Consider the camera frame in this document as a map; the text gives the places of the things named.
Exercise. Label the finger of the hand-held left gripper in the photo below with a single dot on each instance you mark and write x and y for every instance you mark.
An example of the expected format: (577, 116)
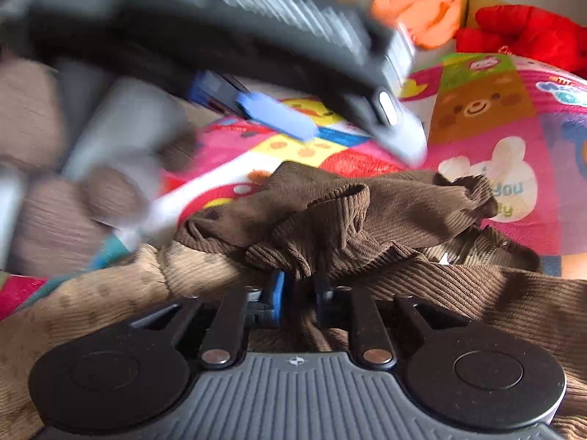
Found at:
(206, 87)
(275, 112)

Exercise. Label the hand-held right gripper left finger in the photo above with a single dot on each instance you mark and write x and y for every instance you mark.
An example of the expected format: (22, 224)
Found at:
(276, 298)

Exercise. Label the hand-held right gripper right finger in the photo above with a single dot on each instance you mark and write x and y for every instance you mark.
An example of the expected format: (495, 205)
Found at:
(322, 305)

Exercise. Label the person's left hand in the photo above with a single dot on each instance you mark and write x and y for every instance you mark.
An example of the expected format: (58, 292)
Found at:
(55, 229)

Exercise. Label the light grey sofa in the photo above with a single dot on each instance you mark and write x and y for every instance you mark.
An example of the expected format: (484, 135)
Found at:
(431, 57)

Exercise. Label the orange pumpkin cushion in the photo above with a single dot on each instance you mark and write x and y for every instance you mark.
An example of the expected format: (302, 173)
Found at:
(422, 4)

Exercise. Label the colourful cartoon play mat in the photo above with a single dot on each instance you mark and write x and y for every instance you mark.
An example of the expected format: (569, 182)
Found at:
(504, 114)

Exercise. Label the red plush toy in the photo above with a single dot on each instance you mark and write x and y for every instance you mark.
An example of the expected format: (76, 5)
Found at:
(532, 32)

